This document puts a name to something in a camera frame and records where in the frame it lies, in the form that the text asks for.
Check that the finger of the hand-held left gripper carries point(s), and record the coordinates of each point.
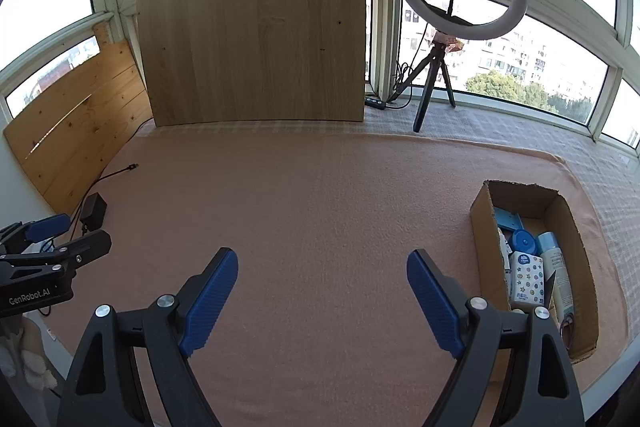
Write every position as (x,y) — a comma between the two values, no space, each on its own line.
(87,247)
(47,227)

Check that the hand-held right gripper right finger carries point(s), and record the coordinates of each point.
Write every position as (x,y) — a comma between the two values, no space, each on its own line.
(432,302)

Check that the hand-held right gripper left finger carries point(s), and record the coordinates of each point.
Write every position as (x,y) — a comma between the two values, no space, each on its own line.
(210,302)

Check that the cardboard box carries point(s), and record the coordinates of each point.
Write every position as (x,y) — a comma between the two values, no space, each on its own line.
(487,227)

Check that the star print tissue pack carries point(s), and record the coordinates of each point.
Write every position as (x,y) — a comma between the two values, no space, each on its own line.
(525,279)

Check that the blue round lid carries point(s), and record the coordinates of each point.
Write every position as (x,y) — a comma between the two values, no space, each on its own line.
(522,241)

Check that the white bottle with blue cap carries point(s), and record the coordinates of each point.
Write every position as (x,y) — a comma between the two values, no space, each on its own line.
(557,272)

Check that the person's left hand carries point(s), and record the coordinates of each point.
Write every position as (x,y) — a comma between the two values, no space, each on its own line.
(35,367)

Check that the black power adapter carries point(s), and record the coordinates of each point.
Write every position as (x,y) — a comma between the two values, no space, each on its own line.
(94,212)

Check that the pine wood panel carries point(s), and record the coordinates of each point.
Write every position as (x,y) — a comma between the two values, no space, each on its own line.
(75,132)

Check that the black inline remote control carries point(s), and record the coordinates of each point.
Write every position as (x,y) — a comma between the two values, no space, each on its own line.
(375,103)

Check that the pink patterned wrapping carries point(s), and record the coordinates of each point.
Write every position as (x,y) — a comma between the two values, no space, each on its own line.
(447,43)

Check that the light wooden board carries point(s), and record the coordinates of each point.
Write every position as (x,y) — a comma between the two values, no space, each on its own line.
(250,32)

